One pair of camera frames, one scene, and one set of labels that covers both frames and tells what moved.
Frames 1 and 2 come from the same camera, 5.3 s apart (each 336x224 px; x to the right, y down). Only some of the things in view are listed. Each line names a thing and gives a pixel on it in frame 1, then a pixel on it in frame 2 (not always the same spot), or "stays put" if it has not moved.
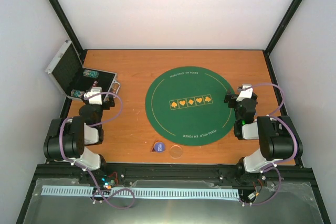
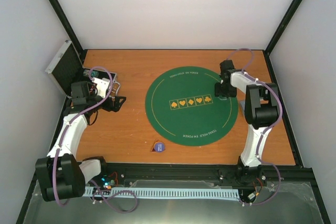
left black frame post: [58, 10] stays put
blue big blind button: [159, 147] stays put
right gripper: [231, 97] -> [217, 92]
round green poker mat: [186, 105] stays put
